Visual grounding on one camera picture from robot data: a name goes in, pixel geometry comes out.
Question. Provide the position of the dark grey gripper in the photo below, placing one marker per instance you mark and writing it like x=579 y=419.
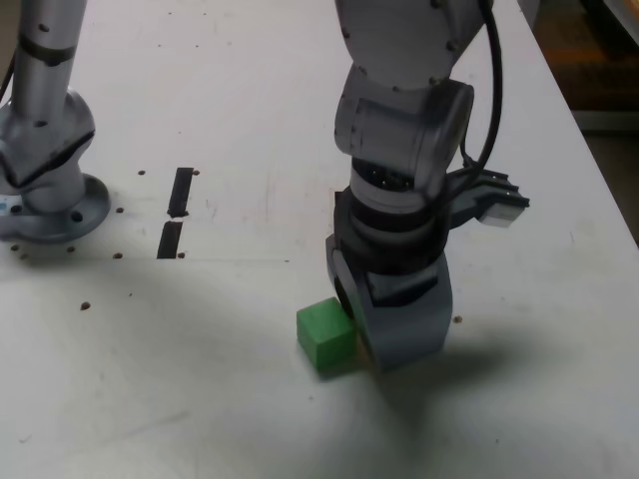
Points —
x=399 y=284

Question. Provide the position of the green cube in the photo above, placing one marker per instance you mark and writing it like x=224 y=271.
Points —
x=322 y=332

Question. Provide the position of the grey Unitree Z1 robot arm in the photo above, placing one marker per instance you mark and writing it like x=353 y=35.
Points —
x=394 y=125

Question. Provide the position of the black tape strip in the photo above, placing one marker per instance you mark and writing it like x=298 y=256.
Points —
x=181 y=192

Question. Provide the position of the grey background bar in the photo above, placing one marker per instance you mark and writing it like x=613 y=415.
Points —
x=609 y=120

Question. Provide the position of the brown background furniture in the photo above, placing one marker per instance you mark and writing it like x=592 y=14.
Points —
x=614 y=30

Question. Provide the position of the gripper-mounted camera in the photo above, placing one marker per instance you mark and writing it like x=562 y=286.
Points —
x=491 y=199

